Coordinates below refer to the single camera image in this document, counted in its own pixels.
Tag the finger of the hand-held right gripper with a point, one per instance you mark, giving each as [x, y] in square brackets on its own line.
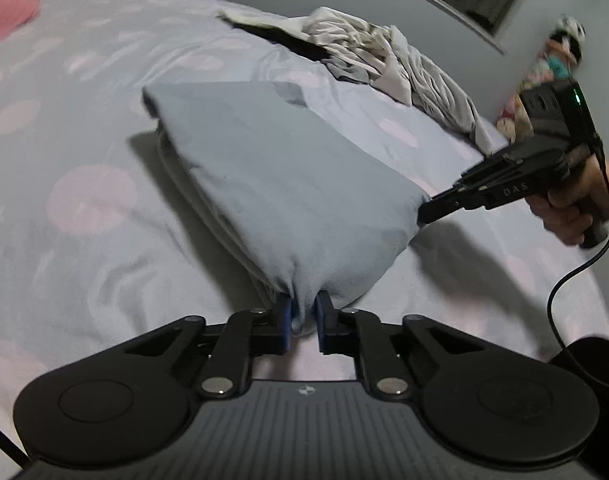
[449, 205]

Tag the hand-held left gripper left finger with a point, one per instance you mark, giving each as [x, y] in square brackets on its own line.
[284, 325]

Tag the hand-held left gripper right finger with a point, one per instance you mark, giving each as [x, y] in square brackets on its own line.
[326, 322]

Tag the grey-blue pants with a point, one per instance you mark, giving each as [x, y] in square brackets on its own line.
[284, 175]

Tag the person's right hand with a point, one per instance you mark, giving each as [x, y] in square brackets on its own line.
[561, 217]

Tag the colourful plush doll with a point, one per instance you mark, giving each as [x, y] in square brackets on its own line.
[544, 67]

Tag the light grey garment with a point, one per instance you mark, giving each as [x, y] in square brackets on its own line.
[444, 95]

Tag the panda plush toy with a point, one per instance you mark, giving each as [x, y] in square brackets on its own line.
[569, 30]

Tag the white crumpled garment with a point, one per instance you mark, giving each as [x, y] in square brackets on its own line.
[344, 35]

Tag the black garment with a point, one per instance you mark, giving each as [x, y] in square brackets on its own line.
[304, 47]

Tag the person's black-clothed leg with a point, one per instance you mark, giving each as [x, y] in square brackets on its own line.
[599, 410]

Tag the bed with polka dot sheet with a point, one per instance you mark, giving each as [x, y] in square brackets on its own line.
[84, 110]

